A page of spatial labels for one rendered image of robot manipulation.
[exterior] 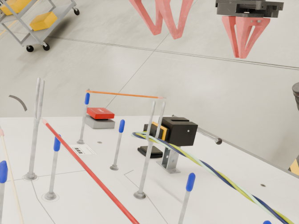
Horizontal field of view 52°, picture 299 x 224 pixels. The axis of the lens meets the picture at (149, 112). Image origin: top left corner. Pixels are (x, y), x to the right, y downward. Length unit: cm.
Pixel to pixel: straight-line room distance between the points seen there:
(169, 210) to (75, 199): 13
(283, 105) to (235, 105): 30
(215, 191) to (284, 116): 144
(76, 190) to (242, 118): 163
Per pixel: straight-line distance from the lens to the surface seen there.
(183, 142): 54
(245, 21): 55
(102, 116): 69
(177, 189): 50
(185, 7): 47
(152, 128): 50
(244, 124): 196
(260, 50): 240
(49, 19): 457
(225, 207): 49
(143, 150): 60
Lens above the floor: 150
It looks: 39 degrees down
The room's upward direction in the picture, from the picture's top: 36 degrees counter-clockwise
